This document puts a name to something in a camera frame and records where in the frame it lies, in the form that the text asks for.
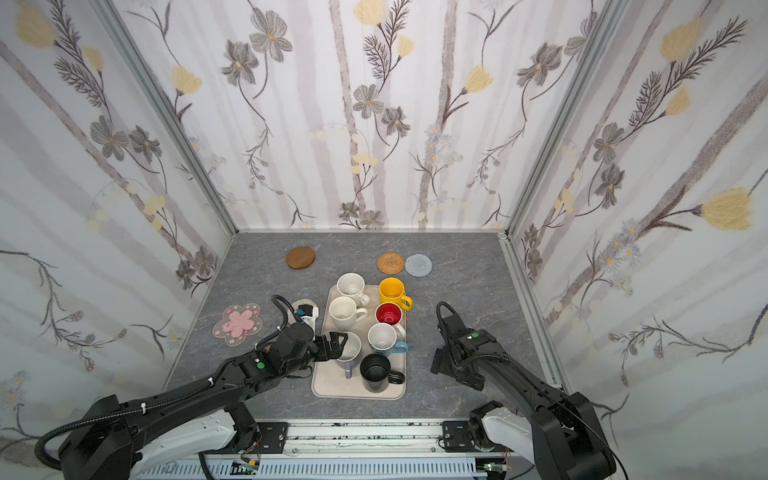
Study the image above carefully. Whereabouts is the woven rattan round coaster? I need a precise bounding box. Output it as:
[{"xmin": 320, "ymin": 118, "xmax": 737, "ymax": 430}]
[{"xmin": 376, "ymin": 252, "xmax": 405, "ymax": 275}]

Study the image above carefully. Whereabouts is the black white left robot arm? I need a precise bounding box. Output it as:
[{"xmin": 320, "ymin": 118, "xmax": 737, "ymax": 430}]
[{"xmin": 34, "ymin": 322, "xmax": 346, "ymax": 479}]

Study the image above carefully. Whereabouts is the beige serving tray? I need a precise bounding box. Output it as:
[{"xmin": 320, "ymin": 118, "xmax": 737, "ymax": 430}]
[{"xmin": 311, "ymin": 285, "xmax": 407, "ymax": 401}]

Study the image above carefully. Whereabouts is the white mug purple handle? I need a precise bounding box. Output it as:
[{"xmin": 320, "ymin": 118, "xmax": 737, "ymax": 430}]
[{"xmin": 336, "ymin": 332, "xmax": 362, "ymax": 379}]

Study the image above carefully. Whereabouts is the grey blue woven coaster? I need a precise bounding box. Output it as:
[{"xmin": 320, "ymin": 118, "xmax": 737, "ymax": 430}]
[{"xmin": 404, "ymin": 253, "xmax": 433, "ymax": 278}]

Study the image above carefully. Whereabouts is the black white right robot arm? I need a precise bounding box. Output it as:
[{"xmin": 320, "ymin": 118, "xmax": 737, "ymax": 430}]
[{"xmin": 431, "ymin": 313, "xmax": 618, "ymax": 479}]

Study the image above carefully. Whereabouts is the aluminium mounting rail frame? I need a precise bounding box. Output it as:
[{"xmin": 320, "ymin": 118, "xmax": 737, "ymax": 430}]
[{"xmin": 111, "ymin": 416, "xmax": 614, "ymax": 480}]

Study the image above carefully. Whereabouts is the yellow mug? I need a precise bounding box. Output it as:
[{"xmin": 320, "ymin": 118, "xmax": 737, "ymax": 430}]
[{"xmin": 378, "ymin": 277, "xmax": 413, "ymax": 311}]

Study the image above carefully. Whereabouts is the pink flower shaped coaster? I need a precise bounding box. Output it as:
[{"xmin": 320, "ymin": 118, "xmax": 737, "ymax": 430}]
[{"xmin": 212, "ymin": 303, "xmax": 263, "ymax": 347}]

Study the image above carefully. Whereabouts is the colourful woven round coaster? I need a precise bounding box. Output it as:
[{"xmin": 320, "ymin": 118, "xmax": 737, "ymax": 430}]
[{"xmin": 292, "ymin": 299, "xmax": 318, "ymax": 316}]

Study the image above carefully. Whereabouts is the black mug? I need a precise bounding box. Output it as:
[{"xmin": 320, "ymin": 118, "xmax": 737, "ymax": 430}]
[{"xmin": 360, "ymin": 353, "xmax": 405, "ymax": 393}]

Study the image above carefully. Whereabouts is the plain white mug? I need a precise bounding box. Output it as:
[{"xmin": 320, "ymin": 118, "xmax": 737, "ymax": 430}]
[{"xmin": 329, "ymin": 296, "xmax": 368, "ymax": 331}]

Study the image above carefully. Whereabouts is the dark wooden round coaster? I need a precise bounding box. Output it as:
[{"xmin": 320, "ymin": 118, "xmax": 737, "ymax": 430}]
[{"xmin": 285, "ymin": 246, "xmax": 316, "ymax": 270}]

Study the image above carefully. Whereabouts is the white mug blue handle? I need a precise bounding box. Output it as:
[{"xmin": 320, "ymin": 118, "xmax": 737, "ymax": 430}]
[{"xmin": 367, "ymin": 323, "xmax": 409, "ymax": 356}]

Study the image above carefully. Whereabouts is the black corrugated cable conduit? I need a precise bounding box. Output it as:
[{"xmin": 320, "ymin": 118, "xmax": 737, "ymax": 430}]
[{"xmin": 33, "ymin": 407, "xmax": 145, "ymax": 472}]

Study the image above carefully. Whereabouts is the speckled white mug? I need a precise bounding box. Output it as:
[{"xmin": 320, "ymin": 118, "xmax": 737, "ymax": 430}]
[{"xmin": 336, "ymin": 272, "xmax": 370, "ymax": 307}]

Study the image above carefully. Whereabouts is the white slotted cable duct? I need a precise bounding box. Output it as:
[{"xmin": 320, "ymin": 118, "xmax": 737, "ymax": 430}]
[{"xmin": 129, "ymin": 458, "xmax": 488, "ymax": 480}]

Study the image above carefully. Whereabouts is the white mug red inside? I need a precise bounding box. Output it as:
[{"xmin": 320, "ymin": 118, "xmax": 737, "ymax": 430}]
[{"xmin": 375, "ymin": 302, "xmax": 406, "ymax": 341}]

